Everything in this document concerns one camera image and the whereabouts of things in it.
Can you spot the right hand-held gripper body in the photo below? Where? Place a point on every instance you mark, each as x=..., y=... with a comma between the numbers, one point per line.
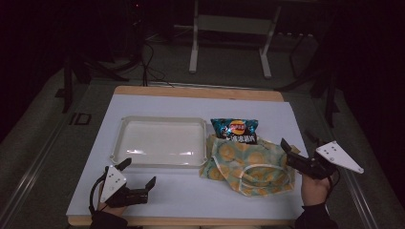
x=339, y=156

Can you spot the white metal stand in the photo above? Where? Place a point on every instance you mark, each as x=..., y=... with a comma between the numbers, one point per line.
x=234, y=24

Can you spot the person's left hand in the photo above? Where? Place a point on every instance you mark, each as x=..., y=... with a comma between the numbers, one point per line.
x=111, y=210

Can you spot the white table mat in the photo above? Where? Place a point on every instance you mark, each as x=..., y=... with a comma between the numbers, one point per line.
x=178, y=191

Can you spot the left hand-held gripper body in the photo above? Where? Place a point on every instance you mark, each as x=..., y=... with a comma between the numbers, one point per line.
x=113, y=183

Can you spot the yellow green patterned cloth bag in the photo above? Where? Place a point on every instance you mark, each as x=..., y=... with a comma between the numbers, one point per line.
x=251, y=165

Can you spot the white plastic tray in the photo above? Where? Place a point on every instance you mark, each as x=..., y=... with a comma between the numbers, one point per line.
x=160, y=143

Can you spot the black stand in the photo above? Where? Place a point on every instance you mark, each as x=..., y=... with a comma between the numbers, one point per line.
x=67, y=86
x=329, y=95

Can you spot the metal floor rail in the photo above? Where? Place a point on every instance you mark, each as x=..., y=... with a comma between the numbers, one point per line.
x=28, y=178
x=358, y=200

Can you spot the dark blue chip bag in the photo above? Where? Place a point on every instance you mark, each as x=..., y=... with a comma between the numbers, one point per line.
x=235, y=129

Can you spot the person's right hand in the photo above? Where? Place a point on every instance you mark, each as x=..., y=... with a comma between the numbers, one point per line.
x=313, y=191

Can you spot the wooden table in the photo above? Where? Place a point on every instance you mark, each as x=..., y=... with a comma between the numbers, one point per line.
x=197, y=92

